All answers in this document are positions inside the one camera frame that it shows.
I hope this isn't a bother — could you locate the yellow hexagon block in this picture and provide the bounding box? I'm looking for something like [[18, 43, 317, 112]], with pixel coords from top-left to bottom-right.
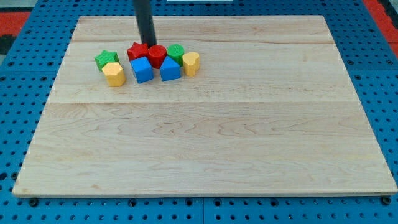
[[102, 62, 126, 87]]

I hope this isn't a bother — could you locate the blue triangle block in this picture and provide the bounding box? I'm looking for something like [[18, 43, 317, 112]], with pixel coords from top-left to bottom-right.
[[160, 56, 181, 82]]

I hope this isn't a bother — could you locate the yellow heart block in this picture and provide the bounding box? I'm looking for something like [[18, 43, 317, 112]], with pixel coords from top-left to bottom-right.
[[182, 52, 200, 77]]

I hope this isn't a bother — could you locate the green cylinder block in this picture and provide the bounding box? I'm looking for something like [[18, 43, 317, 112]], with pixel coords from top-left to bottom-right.
[[167, 44, 185, 67]]

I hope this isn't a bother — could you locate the blue cube block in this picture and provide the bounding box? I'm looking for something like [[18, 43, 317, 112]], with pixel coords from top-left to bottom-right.
[[130, 57, 154, 83]]

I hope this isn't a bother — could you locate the light wooden board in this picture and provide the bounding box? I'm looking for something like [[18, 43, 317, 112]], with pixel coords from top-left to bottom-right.
[[13, 16, 397, 198]]

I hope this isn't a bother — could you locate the red cylinder block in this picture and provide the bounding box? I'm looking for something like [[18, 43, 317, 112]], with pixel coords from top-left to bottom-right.
[[148, 45, 167, 69]]

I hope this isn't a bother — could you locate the red star block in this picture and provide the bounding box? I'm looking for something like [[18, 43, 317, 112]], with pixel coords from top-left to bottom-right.
[[126, 42, 149, 61]]

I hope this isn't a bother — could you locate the green star block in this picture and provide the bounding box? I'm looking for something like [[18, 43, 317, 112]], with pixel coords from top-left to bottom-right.
[[94, 50, 119, 71]]

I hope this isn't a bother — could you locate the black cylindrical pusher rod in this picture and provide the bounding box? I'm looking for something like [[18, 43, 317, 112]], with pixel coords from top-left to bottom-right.
[[132, 0, 157, 47]]

